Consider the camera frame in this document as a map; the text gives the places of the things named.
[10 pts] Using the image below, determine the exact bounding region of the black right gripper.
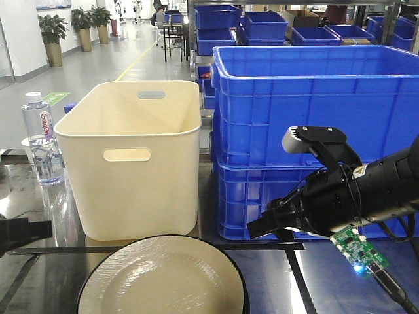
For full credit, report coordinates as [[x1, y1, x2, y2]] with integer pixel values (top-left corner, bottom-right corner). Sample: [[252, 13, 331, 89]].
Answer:
[[247, 164, 363, 240]]

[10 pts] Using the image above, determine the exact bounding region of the beige plate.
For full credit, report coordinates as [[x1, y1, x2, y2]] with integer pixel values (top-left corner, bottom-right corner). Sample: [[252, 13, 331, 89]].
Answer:
[[77, 235, 250, 313]]

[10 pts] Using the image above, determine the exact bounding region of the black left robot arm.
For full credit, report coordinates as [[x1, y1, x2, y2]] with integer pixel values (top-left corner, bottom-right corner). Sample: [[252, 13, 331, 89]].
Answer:
[[1, 214, 52, 257]]

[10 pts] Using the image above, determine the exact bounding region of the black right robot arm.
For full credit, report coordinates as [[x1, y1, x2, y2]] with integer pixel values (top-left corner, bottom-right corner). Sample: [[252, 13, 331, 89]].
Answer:
[[247, 141, 418, 241]]

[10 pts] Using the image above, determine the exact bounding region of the lower blue crate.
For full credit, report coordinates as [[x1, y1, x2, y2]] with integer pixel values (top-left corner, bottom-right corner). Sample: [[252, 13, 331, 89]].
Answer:
[[212, 160, 419, 241]]

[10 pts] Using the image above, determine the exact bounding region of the green circuit board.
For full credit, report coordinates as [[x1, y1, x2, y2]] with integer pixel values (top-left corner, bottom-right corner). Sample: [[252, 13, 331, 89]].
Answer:
[[329, 225, 389, 277]]

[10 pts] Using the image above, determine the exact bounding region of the cream plastic bin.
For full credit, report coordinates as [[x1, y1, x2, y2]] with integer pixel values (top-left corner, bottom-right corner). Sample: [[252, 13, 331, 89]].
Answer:
[[54, 80, 201, 241]]

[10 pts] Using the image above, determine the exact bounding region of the large blue crate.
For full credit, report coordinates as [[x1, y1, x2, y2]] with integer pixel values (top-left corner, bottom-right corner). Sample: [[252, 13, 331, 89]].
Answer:
[[212, 45, 418, 167]]

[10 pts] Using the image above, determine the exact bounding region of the clear water bottle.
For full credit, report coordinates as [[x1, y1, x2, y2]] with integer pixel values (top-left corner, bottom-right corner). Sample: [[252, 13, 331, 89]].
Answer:
[[22, 92, 64, 186]]

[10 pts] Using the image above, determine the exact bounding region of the potted plant gold vase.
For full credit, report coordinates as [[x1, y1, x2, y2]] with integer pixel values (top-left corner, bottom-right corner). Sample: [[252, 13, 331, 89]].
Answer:
[[38, 14, 67, 67]]

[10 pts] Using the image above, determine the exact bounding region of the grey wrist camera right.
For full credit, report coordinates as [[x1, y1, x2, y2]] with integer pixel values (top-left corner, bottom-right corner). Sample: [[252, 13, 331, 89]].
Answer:
[[282, 126, 362, 170]]

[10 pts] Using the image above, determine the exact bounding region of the black usb cable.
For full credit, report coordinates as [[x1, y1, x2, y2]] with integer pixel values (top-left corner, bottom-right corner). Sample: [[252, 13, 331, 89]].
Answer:
[[368, 264, 419, 314]]

